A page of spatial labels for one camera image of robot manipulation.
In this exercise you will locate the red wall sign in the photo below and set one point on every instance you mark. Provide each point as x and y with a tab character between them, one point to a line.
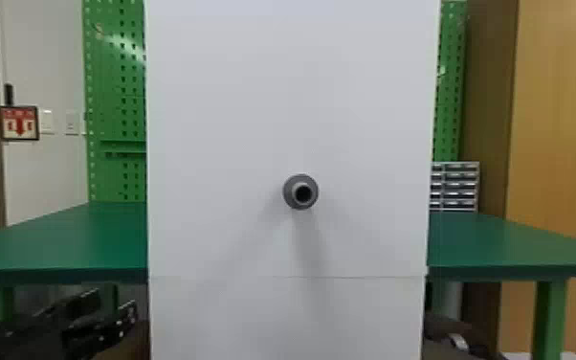
19	122

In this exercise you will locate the wooden cupboard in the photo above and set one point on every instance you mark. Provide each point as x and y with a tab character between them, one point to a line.
554	125

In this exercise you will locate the white light switch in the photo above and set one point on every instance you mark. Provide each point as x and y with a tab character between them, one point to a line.
72	122
47	121

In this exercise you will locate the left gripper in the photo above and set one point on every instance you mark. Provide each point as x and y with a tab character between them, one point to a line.
22	339

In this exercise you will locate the white drawer cabinet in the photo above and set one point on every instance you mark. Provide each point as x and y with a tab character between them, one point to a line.
456	186

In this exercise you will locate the white panel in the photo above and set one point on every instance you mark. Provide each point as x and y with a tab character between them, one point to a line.
228	125

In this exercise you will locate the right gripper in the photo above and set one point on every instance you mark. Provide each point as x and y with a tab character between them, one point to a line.
449	334

